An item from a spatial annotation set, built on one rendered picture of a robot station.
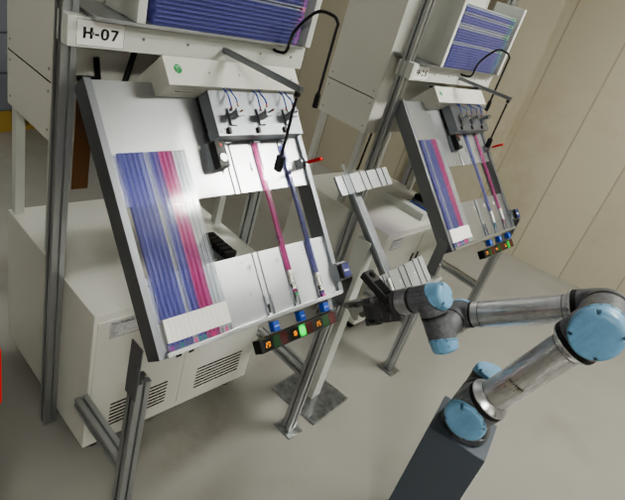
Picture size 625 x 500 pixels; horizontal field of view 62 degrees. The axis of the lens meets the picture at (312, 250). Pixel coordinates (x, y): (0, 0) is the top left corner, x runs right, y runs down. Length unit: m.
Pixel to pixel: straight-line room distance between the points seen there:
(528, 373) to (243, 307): 0.76
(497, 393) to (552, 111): 3.23
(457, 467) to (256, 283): 0.81
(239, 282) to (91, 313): 0.43
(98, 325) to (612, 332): 1.31
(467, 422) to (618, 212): 3.24
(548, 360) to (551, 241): 3.28
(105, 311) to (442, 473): 1.12
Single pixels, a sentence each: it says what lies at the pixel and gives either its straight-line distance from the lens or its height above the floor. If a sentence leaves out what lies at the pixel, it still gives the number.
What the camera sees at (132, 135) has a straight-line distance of 1.44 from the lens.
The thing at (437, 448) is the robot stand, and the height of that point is 0.49.
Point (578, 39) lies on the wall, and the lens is 4.40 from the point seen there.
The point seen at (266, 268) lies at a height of 0.82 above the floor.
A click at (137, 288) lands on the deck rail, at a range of 1.33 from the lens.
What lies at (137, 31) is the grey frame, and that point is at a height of 1.36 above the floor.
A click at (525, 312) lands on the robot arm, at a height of 1.01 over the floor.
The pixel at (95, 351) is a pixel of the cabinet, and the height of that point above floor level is 0.49.
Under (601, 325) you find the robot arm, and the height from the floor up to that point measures 1.14.
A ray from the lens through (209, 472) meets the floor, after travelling 2.04.
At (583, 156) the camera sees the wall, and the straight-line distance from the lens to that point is 4.44.
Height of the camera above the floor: 1.63
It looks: 28 degrees down
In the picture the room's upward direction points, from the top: 18 degrees clockwise
